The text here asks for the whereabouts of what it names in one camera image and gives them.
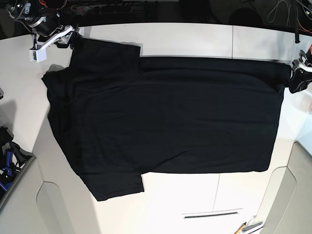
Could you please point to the black T-shirt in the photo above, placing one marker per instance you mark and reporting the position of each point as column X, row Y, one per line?
column 117, row 115

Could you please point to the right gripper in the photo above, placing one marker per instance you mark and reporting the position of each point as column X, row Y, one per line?
column 63, row 36

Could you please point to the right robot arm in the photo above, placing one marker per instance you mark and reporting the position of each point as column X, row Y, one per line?
column 26, row 11

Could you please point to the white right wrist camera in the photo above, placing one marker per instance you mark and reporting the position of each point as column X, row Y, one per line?
column 38, row 55

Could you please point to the blue and black equipment pile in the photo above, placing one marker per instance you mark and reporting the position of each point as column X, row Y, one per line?
column 12, row 160

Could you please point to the black power strip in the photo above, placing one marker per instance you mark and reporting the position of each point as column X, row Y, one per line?
column 117, row 8

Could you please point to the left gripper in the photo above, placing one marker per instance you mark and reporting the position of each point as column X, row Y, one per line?
column 301, row 71

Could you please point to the black ruler strip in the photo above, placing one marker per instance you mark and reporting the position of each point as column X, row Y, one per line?
column 211, row 215

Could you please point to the yellow handled tool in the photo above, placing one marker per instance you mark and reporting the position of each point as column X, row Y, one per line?
column 238, row 231

